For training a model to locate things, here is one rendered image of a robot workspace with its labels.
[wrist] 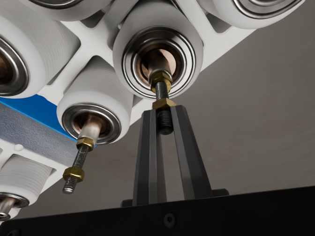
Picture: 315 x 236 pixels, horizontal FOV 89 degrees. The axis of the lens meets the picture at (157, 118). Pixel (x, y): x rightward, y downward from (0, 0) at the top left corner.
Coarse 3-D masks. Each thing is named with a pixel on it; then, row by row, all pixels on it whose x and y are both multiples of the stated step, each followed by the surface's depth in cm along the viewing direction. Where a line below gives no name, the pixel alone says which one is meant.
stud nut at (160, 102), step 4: (160, 100) 11; (164, 100) 10; (168, 100) 10; (152, 104) 11; (156, 104) 10; (160, 104) 10; (164, 104) 10; (168, 104) 10; (172, 104) 10; (176, 104) 11; (152, 108) 10; (156, 108) 10; (160, 108) 10; (164, 108) 10; (168, 108) 10
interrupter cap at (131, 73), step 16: (144, 32) 14; (160, 32) 14; (176, 32) 14; (128, 48) 15; (144, 48) 15; (160, 48) 15; (176, 48) 15; (192, 48) 15; (128, 64) 16; (144, 64) 16; (176, 64) 16; (192, 64) 16; (128, 80) 17; (144, 80) 17; (176, 80) 17
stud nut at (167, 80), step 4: (152, 76) 13; (156, 76) 13; (160, 76) 13; (164, 76) 13; (168, 76) 14; (152, 80) 13; (156, 80) 13; (160, 80) 13; (164, 80) 13; (168, 80) 13; (152, 84) 13; (168, 84) 13; (152, 88) 14; (168, 88) 14; (168, 92) 14
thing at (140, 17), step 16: (144, 0) 22; (160, 0) 20; (128, 16) 18; (144, 16) 14; (160, 16) 14; (176, 16) 14; (128, 32) 14; (192, 32) 15; (192, 80) 18; (144, 96) 19
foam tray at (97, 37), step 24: (120, 0) 18; (192, 0) 19; (72, 24) 20; (96, 24) 22; (120, 24) 30; (192, 24) 21; (216, 24) 24; (96, 48) 22; (216, 48) 22; (72, 72) 24; (48, 96) 26
